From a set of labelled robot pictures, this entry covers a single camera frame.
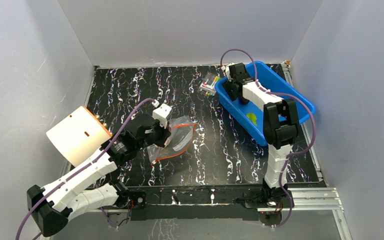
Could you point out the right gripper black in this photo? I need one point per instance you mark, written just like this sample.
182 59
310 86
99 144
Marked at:
231 88

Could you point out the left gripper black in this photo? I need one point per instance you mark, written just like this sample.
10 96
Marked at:
165 133

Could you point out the clear zip bag orange zipper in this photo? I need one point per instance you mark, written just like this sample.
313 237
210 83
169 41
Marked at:
182 131

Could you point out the green toy leaf vegetable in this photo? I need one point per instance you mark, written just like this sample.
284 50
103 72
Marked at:
252 117

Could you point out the dark red toy plum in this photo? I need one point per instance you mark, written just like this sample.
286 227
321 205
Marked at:
244 101

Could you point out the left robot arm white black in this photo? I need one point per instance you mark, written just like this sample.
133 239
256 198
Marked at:
52 206

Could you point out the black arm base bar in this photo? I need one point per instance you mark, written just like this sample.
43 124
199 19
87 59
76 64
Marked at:
204 202

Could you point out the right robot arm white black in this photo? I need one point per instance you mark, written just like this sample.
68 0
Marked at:
280 129

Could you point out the small clear marker box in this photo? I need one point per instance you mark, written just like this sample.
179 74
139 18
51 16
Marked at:
207 86

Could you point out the blue plastic bin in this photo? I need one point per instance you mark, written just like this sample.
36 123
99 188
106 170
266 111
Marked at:
270 80

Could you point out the black marbled table mat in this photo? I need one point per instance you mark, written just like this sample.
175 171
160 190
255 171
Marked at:
221 153

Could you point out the white paper towel roll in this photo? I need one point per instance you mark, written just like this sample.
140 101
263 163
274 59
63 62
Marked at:
78 135

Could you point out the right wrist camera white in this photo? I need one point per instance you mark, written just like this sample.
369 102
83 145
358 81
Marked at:
226 70

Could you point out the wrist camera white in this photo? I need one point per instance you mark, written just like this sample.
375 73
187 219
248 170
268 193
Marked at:
161 113
226 70

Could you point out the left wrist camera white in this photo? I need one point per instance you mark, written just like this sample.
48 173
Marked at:
161 113

